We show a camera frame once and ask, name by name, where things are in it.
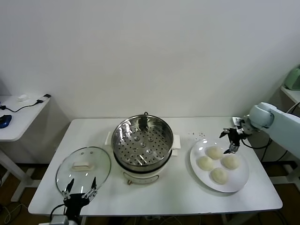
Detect black power cable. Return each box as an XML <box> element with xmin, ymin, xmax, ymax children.
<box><xmin>261</xmin><ymin>138</ymin><xmax>289</xmax><ymax>165</ymax></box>

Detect round glass pot lid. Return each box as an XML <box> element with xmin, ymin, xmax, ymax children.
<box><xmin>55</xmin><ymin>146</ymin><xmax>112</xmax><ymax>193</ymax></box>

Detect white side table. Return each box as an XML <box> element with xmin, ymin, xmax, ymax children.
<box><xmin>0</xmin><ymin>94</ymin><xmax>52</xmax><ymax>202</ymax></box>

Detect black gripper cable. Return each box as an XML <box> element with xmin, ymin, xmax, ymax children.
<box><xmin>50</xmin><ymin>203</ymin><xmax>66</xmax><ymax>218</ymax></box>
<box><xmin>242</xmin><ymin>137</ymin><xmax>272</xmax><ymax>150</ymax></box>

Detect white round plate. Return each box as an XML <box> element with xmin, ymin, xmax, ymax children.
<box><xmin>189</xmin><ymin>138</ymin><xmax>250</xmax><ymax>193</ymax></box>

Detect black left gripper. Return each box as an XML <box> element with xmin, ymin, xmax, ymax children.
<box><xmin>61</xmin><ymin>177</ymin><xmax>98</xmax><ymax>218</ymax></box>

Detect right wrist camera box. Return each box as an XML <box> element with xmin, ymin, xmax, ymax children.
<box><xmin>232</xmin><ymin>116</ymin><xmax>245</xmax><ymax>128</ymax></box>

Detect stainless steel steamer basket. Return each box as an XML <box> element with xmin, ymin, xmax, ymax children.
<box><xmin>105</xmin><ymin>114</ymin><xmax>181</xmax><ymax>171</ymax></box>

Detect white shelf table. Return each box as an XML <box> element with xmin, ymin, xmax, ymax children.
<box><xmin>280</xmin><ymin>85</ymin><xmax>300</xmax><ymax>104</ymax></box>

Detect black cable with plug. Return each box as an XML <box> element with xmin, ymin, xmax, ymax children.
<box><xmin>0</xmin><ymin>93</ymin><xmax>52</xmax><ymax>113</ymax></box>

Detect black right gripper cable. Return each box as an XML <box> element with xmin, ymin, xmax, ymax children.
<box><xmin>242</xmin><ymin>137</ymin><xmax>272</xmax><ymax>150</ymax></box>

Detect blue computer mouse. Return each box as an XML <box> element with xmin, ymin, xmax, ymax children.
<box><xmin>0</xmin><ymin>114</ymin><xmax>12</xmax><ymax>128</ymax></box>

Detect white steamed baozi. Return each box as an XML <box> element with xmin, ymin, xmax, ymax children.
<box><xmin>220</xmin><ymin>155</ymin><xmax>240</xmax><ymax>170</ymax></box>
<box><xmin>210</xmin><ymin>167</ymin><xmax>229</xmax><ymax>185</ymax></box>
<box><xmin>196</xmin><ymin>156</ymin><xmax>215</xmax><ymax>171</ymax></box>
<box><xmin>205</xmin><ymin>146</ymin><xmax>224</xmax><ymax>160</ymax></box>

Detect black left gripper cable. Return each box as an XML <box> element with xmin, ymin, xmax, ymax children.
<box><xmin>50</xmin><ymin>203</ymin><xmax>66</xmax><ymax>218</ymax></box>

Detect pale green appliance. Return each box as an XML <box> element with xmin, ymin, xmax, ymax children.
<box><xmin>284</xmin><ymin>66</ymin><xmax>300</xmax><ymax>91</ymax></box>

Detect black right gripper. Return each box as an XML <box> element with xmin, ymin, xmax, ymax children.
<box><xmin>219</xmin><ymin>127</ymin><xmax>247</xmax><ymax>155</ymax></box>

